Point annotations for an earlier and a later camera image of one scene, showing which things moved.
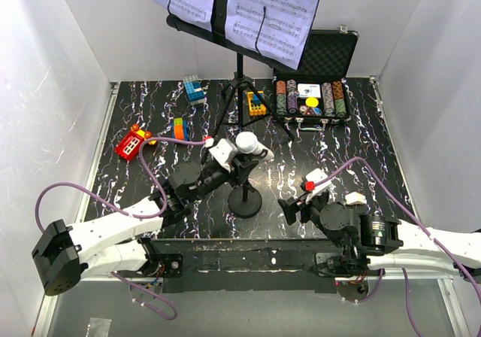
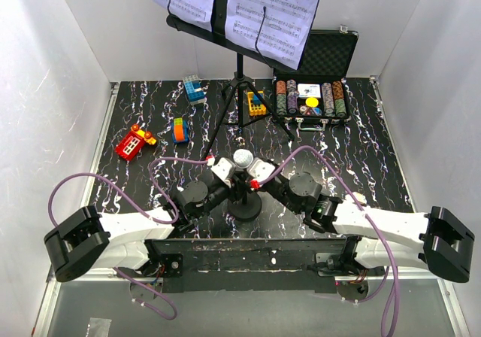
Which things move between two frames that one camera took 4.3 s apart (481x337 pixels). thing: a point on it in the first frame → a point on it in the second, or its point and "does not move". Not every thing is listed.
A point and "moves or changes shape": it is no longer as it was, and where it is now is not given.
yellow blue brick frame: [255, 107] does not move
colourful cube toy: [179, 129] does not move
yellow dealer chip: [312, 101] does not move
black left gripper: [241, 168] → [237, 191]
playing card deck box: [309, 90] does not move
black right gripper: [290, 207] → [262, 187]
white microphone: [247, 143] moves or changes shape
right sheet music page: [273, 16] does not move
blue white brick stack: [195, 92] does not move
